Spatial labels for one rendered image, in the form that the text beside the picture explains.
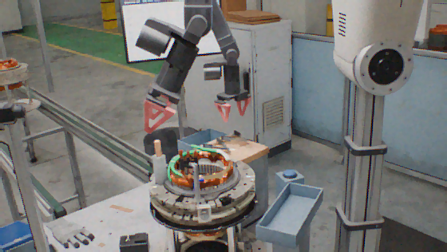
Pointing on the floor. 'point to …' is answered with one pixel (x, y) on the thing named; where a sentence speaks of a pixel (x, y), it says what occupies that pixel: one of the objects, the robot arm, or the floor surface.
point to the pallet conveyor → (54, 209)
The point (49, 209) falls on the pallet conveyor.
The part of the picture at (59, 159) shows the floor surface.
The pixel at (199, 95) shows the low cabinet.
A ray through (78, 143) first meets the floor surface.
